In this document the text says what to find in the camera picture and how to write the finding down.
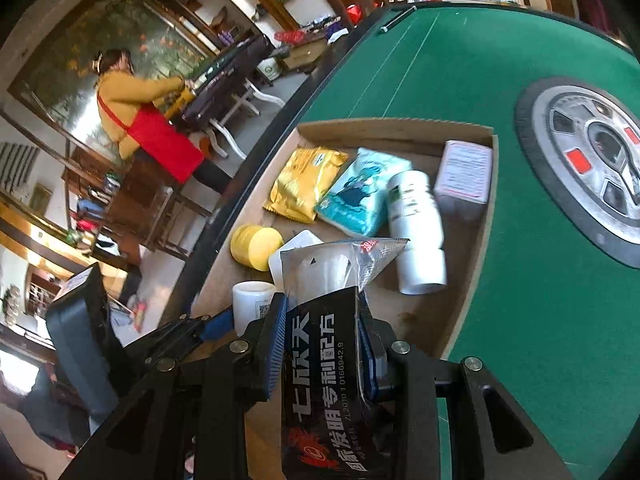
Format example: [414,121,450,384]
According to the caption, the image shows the teal tissue pack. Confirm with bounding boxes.
[314,147,413,237]

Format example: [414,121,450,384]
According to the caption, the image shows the white bottle green label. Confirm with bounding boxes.
[387,170,447,296]

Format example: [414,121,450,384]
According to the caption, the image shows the purple cloth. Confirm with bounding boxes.
[570,0,618,36]

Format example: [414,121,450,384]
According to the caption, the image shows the brown cardboard carton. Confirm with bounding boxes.
[280,40,336,73]

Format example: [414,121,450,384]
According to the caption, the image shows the yellow round jar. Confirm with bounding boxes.
[230,224,285,272]

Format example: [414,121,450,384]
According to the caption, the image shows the small white jar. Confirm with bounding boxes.
[232,281,277,338]

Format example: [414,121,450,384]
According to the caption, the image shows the white pink carton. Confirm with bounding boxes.
[432,140,493,206]

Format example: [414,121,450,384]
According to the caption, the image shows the yellow foil packet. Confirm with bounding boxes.
[263,146,350,224]

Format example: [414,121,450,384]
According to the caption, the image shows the large floral wall painting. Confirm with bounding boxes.
[7,0,221,136]

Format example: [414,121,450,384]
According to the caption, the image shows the dark mahjong table white legs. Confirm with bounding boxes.
[172,35,288,161]

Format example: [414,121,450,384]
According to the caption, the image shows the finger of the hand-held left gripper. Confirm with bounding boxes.
[120,309,237,367]

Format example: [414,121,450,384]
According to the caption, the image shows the round metal table centre disc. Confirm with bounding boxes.
[514,76,640,261]

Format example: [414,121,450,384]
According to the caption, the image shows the black and clear packet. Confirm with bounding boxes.
[280,237,411,480]

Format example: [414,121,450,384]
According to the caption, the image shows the shallow cardboard box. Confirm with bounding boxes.
[187,119,500,480]

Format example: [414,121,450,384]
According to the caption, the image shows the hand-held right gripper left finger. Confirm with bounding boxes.
[60,292,291,480]

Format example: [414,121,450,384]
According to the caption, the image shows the white square box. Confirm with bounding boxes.
[268,230,326,293]

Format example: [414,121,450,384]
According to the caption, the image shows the wooden side chair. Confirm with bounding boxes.
[62,145,216,261]

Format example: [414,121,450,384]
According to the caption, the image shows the dark pen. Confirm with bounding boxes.
[378,6,417,34]

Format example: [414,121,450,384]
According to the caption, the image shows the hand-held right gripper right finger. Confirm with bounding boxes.
[357,305,576,480]

